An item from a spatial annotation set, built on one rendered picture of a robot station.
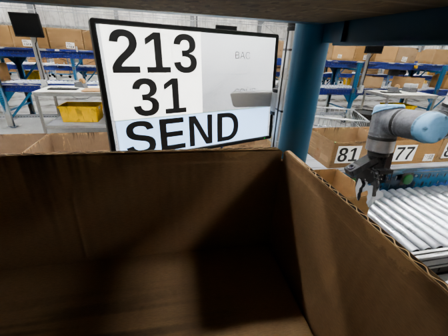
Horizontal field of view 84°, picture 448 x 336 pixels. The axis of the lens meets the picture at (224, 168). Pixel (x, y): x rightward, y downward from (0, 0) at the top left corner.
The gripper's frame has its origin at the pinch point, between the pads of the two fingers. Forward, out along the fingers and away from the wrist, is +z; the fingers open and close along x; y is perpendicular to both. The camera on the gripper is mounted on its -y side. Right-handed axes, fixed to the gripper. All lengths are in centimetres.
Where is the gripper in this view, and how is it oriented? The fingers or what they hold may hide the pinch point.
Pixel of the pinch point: (362, 201)
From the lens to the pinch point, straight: 112.7
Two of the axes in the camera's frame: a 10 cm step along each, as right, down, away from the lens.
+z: -0.2, 9.4, 3.3
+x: -2.0, -3.3, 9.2
